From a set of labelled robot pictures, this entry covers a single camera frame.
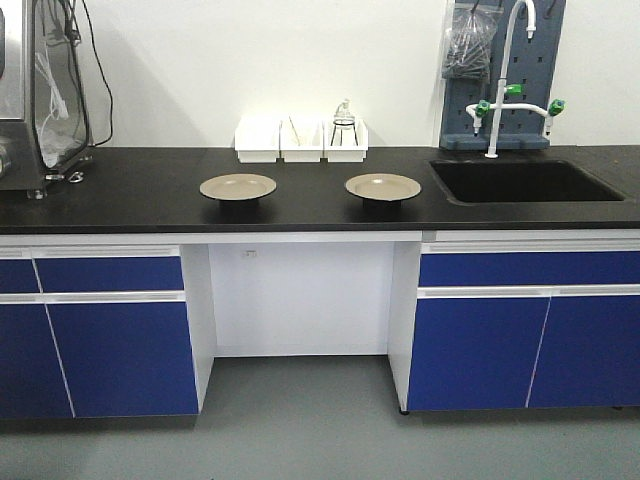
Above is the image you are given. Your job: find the glass alcohol lamp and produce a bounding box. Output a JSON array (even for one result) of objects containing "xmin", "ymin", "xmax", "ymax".
[{"xmin": 333, "ymin": 98, "xmax": 356, "ymax": 128}]

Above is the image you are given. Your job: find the beige round plate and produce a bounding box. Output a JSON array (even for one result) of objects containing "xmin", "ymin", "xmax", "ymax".
[
  {"xmin": 345, "ymin": 173, "xmax": 422, "ymax": 202},
  {"xmin": 199, "ymin": 173, "xmax": 277, "ymax": 201}
]

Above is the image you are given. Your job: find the right white plastic bin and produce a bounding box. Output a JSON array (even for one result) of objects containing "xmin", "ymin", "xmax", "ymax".
[{"xmin": 323, "ymin": 118, "xmax": 369, "ymax": 163}]

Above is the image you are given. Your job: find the black power cable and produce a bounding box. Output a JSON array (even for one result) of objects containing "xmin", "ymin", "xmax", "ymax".
[{"xmin": 78, "ymin": 0, "xmax": 114, "ymax": 148}]

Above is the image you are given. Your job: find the blue cabinet unit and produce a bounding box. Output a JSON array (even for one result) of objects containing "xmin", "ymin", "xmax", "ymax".
[
  {"xmin": 1, "ymin": 246, "xmax": 201, "ymax": 419},
  {"xmin": 400, "ymin": 244, "xmax": 639, "ymax": 411}
]

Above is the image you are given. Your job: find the stainless steel machine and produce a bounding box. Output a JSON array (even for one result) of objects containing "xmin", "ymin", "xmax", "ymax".
[{"xmin": 1, "ymin": 1, "xmax": 91, "ymax": 199}]

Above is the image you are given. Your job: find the left white plastic bin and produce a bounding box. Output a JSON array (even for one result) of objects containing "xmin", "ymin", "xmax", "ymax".
[{"xmin": 234, "ymin": 116, "xmax": 280, "ymax": 163}]

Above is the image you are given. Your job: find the white gooseneck lab faucet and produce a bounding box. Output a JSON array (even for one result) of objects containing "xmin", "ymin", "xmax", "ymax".
[{"xmin": 466, "ymin": 1, "xmax": 566, "ymax": 159}]

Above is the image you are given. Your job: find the left blue cabinet unit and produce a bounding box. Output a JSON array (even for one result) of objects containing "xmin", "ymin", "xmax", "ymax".
[{"xmin": 1, "ymin": 246, "xmax": 201, "ymax": 419}]

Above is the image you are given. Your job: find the middle white plastic bin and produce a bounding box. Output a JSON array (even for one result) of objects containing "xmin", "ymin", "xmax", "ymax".
[{"xmin": 280, "ymin": 115, "xmax": 323, "ymax": 163}]

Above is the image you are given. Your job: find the white plastic bin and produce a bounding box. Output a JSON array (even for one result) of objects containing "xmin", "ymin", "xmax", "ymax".
[
  {"xmin": 323, "ymin": 118, "xmax": 369, "ymax": 163},
  {"xmin": 280, "ymin": 115, "xmax": 323, "ymax": 163},
  {"xmin": 234, "ymin": 116, "xmax": 280, "ymax": 163}
]

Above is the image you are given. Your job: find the blue-grey pegboard drying rack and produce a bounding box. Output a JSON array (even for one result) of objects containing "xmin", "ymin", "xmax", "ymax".
[{"xmin": 439, "ymin": 1, "xmax": 566, "ymax": 150}]

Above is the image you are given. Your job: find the black wire tripod stand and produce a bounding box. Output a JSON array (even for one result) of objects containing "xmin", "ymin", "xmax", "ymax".
[{"xmin": 329, "ymin": 121, "xmax": 359, "ymax": 147}]

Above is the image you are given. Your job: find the black lab sink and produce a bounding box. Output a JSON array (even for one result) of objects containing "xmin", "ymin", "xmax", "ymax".
[{"xmin": 430, "ymin": 160, "xmax": 631, "ymax": 205}]

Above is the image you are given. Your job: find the plastic bag of pegs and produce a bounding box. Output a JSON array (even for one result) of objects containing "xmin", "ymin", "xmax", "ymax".
[{"xmin": 441, "ymin": 1, "xmax": 504, "ymax": 83}]

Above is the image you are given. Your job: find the right blue cabinet unit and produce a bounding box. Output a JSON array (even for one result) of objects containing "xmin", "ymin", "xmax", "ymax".
[{"xmin": 400, "ymin": 244, "xmax": 639, "ymax": 411}]

